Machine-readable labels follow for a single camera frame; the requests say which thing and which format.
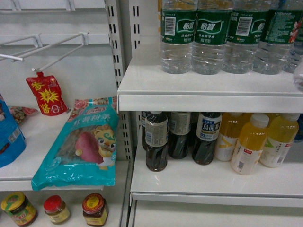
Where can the teal sweet potato noodle bag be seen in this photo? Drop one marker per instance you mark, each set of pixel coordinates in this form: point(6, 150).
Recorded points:
point(84, 153)

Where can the yellow drink bottle white cap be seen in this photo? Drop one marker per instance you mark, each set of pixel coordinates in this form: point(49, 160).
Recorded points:
point(250, 144)

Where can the water bottle shelf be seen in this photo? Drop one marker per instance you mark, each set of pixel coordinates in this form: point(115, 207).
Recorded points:
point(178, 23)
point(213, 19)
point(247, 23)

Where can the white shelf with water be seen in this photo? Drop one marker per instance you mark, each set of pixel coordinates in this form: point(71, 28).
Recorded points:
point(146, 87)

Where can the left white shelf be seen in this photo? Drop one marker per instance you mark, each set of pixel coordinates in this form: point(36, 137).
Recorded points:
point(40, 132)

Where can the dark oolong tea bottle front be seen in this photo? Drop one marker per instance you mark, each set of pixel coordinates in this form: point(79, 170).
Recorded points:
point(156, 138)

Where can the green lid sauce jar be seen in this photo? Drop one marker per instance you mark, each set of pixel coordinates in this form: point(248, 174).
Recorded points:
point(18, 207)

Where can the water bottle leftmost shelf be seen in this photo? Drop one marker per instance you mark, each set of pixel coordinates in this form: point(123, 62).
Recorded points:
point(178, 23)

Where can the white shelf with tea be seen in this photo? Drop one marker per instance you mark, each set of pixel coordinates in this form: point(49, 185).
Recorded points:
point(185, 181)

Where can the yellow label chili jar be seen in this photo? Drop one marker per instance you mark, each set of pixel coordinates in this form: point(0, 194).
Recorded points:
point(95, 210)

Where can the white slotted upright post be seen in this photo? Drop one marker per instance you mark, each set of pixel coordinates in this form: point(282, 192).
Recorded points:
point(124, 135)

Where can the red sauce pouch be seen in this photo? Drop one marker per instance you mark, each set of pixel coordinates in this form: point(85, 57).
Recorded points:
point(48, 94)

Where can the red lid sauce jar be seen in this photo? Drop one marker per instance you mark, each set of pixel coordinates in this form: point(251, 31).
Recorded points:
point(56, 209)

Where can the clear water bottle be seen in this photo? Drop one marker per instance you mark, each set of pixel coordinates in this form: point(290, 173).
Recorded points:
point(282, 26)

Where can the dark tea bottle middle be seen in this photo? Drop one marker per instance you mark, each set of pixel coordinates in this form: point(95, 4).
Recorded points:
point(179, 128)

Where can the yellow drink bottle right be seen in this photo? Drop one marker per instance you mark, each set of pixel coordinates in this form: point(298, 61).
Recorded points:
point(280, 137)

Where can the oolong tea bottle blue label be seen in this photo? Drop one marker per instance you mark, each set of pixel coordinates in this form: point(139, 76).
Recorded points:
point(207, 132)

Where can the yellow drink bottle left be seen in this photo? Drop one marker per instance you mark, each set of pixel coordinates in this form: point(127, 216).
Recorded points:
point(229, 133)

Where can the blue snack bag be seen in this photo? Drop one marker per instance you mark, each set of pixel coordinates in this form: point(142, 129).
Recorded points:
point(12, 140)

